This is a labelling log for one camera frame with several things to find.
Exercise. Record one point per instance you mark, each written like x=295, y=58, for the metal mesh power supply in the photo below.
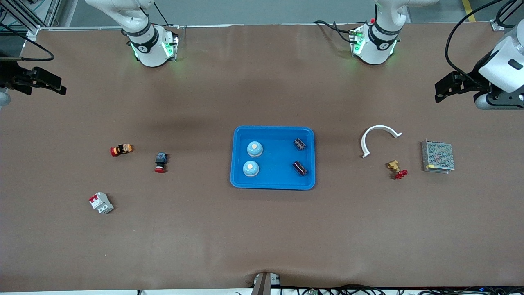
x=438, y=155

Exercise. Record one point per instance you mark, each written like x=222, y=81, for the blue plastic tray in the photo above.
x=274, y=180

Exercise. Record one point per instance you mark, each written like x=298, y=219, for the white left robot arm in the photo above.
x=374, y=47

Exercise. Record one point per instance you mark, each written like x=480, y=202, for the aluminium frame profile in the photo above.
x=51, y=12
x=497, y=25

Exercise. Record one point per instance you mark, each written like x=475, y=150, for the red orange push button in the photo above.
x=121, y=150

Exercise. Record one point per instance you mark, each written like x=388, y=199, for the brown electrolytic capacitor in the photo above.
x=300, y=168

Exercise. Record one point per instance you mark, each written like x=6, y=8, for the blue call bell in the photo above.
x=251, y=169
x=254, y=149

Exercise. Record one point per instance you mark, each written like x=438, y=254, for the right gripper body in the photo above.
x=9, y=76

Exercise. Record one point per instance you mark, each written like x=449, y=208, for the small black terminal block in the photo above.
x=299, y=144

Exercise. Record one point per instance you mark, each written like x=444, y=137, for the red mushroom button black body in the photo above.
x=161, y=159

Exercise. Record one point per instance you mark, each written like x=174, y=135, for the grey metal table bracket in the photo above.
x=264, y=284

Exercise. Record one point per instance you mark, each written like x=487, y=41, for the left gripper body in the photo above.
x=470, y=80

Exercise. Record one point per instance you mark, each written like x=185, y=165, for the white curved plastic piece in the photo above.
x=381, y=127

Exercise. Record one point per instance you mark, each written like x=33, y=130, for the white red circuit breaker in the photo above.
x=101, y=203

